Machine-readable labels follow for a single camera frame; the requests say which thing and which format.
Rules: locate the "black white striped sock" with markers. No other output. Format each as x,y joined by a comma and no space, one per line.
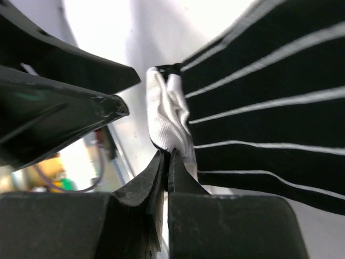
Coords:
261,108

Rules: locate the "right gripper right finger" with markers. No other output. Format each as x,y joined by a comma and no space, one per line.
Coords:
202,225

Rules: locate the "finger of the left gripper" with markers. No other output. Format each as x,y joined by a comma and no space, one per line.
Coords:
40,116
23,41

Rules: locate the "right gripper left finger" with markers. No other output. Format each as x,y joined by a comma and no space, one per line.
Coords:
126,223

